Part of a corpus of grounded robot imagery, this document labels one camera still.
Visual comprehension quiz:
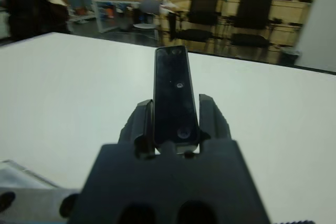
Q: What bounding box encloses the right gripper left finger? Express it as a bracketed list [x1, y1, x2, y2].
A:
[119, 99, 156, 159]

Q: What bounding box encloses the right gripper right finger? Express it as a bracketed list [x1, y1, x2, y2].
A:
[198, 93, 234, 143]

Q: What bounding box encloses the black remote control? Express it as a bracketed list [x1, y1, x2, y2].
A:
[153, 45, 200, 154]

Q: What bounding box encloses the black trash bin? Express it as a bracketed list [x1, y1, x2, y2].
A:
[281, 46, 302, 65]

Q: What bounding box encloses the black office chair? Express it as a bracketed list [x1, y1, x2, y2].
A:
[173, 0, 219, 44]
[230, 0, 274, 48]

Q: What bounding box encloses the grey swivel chair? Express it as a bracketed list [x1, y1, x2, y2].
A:
[132, 0, 162, 31]

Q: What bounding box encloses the chair draped with coat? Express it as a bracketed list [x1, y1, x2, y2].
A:
[36, 0, 71, 35]

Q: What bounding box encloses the person in dark shirt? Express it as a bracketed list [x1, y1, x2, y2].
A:
[0, 0, 44, 42]

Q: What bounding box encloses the white frame desk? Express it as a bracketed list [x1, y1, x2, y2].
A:
[91, 0, 144, 34]

